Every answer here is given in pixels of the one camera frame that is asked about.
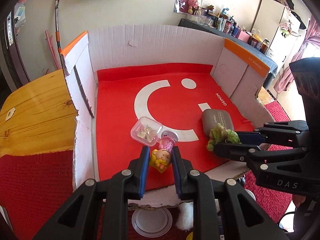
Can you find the white wardrobe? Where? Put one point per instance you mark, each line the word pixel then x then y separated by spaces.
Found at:
pixel 277 24

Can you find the person's right hand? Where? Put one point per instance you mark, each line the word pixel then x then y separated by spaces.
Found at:
pixel 298 200

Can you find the small clear plastic box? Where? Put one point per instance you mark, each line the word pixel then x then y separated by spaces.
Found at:
pixel 146 131

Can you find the yellow pink doll figurine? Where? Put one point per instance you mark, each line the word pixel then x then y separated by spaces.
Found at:
pixel 160 158

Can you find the red knitted table cloth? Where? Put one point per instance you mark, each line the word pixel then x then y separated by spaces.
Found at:
pixel 33 187

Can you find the green plush toy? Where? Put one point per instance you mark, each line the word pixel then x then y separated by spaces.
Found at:
pixel 220 134

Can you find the pink bunny plush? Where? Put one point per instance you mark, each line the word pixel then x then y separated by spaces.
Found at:
pixel 189 6

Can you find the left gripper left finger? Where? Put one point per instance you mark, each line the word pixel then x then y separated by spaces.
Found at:
pixel 99 204

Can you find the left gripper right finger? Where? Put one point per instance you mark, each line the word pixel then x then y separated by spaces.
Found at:
pixel 221 208

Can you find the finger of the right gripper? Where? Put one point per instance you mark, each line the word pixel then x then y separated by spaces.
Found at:
pixel 277 133
pixel 255 157

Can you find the brown eye shadow case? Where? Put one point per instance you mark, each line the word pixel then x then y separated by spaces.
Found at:
pixel 212 117

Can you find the pink curtain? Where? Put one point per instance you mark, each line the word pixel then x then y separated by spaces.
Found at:
pixel 311 37

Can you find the red miniso bag liner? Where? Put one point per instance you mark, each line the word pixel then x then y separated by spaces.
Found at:
pixel 175 103

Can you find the orange tipped mop handle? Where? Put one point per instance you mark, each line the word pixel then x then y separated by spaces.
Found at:
pixel 57 33

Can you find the orange cardboard box tray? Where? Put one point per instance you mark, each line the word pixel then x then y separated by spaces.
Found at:
pixel 238 71

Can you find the round clear plastic lid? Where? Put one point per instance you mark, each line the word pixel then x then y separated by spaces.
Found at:
pixel 152 223

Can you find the white fluffy star hair clip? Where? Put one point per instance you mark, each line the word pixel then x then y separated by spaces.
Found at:
pixel 186 216

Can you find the dark brown door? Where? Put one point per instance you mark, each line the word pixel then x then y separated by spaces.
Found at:
pixel 12 66

